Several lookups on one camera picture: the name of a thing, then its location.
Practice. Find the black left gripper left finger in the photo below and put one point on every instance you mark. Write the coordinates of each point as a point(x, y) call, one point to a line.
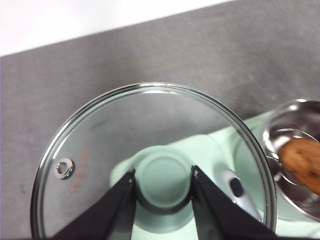
point(110, 215)

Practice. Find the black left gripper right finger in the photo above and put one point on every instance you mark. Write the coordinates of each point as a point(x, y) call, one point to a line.
point(220, 215)

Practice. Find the glass lid with green knob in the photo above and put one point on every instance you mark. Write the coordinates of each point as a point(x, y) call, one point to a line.
point(125, 125)

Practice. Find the brown potato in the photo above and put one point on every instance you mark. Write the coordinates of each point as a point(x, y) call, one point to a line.
point(302, 162)

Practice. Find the mint green breakfast machine base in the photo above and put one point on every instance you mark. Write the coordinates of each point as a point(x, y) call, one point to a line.
point(255, 123)

